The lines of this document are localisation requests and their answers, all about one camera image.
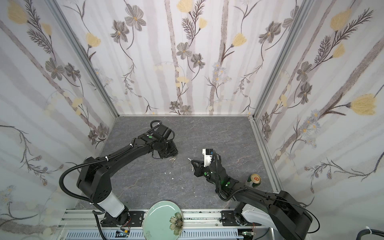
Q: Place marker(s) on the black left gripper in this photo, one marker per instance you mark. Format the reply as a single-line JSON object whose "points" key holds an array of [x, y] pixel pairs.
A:
{"points": [[168, 150]]}

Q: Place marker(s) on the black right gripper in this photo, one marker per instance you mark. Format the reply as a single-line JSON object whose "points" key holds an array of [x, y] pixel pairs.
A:
{"points": [[201, 168]]}

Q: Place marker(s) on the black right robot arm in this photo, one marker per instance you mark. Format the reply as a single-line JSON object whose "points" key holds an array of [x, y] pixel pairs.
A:
{"points": [[286, 215]]}

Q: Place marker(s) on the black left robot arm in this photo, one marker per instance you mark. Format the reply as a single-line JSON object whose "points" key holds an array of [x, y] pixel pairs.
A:
{"points": [[95, 178]]}

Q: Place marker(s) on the round tin can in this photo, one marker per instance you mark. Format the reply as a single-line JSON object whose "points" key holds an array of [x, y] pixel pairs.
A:
{"points": [[254, 180]]}

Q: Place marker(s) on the green floral plate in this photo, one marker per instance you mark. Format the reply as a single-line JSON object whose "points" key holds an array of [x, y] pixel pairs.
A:
{"points": [[163, 221]]}

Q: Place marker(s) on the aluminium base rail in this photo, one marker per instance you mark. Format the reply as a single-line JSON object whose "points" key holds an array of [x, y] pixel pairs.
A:
{"points": [[192, 224]]}

